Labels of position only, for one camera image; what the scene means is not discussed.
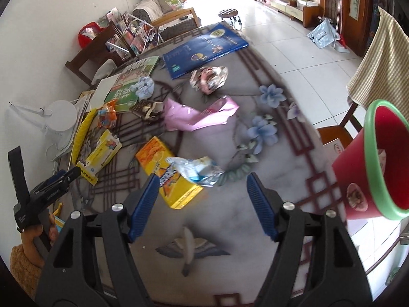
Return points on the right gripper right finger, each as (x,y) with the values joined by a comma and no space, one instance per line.
(335,277)

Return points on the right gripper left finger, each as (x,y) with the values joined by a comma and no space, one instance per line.
(91,264)

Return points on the yellow cardboard medicine box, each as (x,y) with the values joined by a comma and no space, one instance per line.
(106,148)

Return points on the orange snack chip bag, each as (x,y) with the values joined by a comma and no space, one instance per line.
(107,115)

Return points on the yellow iced tea carton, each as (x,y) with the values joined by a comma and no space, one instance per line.
(176,191)

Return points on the dark chocolate box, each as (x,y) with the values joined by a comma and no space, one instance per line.
(146,110)

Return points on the white blue paper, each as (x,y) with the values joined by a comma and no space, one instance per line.
(143,88)

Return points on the silver foil wrapper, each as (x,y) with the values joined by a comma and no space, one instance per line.
(203,171)

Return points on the pink plastic bag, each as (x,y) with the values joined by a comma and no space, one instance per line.
(187,119)

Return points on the brown red wrapper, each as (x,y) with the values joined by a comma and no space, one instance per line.
(208,79)

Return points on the brown fuzzy sleeve forearm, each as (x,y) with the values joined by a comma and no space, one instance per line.
(26,267)

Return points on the person's left hand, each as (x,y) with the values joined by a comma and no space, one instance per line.
(35,231)

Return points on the red bin green rim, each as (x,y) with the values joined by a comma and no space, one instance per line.
(372,171)

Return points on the white paper sheet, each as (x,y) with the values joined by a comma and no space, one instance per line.
(101,92)

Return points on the green textbook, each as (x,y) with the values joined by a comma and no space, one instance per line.
(129,76)

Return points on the wooden chair white cushion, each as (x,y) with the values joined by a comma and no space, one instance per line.
(97,53)

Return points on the magazine display rack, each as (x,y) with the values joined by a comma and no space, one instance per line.
(138,34)

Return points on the beige checkered cloth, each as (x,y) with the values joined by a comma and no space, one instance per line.
(383,72)

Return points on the blue picture book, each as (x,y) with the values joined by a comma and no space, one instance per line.
(217,42)

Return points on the light blue plastic bag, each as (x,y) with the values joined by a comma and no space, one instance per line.
(324,34)

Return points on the low TV cabinet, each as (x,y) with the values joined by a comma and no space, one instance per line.
(308,13)

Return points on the small round stool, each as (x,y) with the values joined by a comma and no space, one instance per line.
(231,17)

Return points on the wooden door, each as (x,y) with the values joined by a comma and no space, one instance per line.
(356,22)

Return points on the red bag by wall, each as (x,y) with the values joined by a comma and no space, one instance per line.
(88,33)

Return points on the sofa with wooden frame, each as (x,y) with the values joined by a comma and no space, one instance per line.
(171,17)

